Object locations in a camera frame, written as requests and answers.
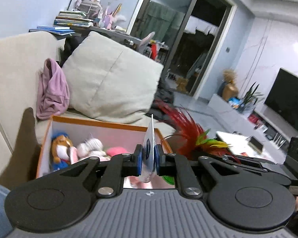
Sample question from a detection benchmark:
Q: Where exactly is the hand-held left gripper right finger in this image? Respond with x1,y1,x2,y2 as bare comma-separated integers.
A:
154,144,236,199

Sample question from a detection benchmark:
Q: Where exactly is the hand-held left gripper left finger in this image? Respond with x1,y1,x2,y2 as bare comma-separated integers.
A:
65,144,142,198

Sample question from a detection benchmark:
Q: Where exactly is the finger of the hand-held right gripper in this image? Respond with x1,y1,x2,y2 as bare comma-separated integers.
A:
240,165,298,186
222,154,288,167

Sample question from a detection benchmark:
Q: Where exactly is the red feather toy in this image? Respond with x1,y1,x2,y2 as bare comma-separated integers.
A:
155,100,239,164

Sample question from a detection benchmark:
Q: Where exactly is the orange-edged white storage box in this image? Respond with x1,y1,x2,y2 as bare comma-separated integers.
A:
36,115,175,186

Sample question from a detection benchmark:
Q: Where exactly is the dark box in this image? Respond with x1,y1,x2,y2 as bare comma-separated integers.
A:
247,136,264,154

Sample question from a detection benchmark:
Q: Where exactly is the pink plush toy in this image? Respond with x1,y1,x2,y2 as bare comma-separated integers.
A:
106,146,130,157

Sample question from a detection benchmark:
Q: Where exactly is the white coffee table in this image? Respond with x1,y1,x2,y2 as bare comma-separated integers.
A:
215,131,286,164

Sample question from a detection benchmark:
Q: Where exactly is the white router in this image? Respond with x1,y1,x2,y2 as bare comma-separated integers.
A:
272,132,287,150

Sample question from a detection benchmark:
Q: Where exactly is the white plush toy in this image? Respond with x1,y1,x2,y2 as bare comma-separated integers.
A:
77,135,106,160

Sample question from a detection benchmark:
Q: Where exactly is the black television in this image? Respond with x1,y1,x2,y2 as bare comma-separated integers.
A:
263,67,298,139

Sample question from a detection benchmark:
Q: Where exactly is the white television cabinet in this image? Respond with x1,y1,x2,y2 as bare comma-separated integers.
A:
207,93,296,164

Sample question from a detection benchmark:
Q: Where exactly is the black jacket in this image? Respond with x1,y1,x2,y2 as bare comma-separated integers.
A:
146,87,180,123

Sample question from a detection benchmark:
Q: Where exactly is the green potted plant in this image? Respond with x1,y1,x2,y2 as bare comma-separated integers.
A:
241,82,264,114

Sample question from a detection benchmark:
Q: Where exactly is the gold vase with dried flowers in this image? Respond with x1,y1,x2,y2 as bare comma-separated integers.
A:
221,69,239,102

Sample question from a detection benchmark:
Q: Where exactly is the plush doll with blue hat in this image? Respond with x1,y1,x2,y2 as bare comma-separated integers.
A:
50,131,77,171

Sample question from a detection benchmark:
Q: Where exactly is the brown plush toy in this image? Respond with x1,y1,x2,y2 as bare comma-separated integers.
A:
176,77,189,93

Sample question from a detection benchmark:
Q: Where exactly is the beige cushion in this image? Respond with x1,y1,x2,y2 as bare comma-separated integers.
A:
61,31,164,125

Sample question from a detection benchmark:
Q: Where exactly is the red bag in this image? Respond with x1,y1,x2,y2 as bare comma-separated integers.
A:
150,43,159,60

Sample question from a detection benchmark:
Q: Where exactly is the pink cloth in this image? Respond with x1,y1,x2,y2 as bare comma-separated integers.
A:
36,58,70,120

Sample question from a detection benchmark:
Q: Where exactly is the sliding glass door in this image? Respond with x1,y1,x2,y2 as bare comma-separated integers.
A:
127,0,237,97

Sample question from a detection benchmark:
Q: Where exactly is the dark desk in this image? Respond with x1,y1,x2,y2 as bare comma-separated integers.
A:
65,26,169,55

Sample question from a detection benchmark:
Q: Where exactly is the pink bunny toy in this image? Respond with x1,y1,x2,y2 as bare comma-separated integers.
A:
101,2,127,30

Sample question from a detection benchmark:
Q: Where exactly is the beige sofa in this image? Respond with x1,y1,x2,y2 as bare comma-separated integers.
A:
0,31,179,186

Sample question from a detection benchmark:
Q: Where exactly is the blue book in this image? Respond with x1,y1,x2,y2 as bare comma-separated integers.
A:
29,25,75,35

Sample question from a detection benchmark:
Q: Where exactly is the stack of books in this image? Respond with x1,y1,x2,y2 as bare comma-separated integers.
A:
53,10,93,28

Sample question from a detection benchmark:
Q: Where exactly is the white desk organizer rack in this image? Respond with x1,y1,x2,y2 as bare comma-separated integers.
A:
76,0,103,20

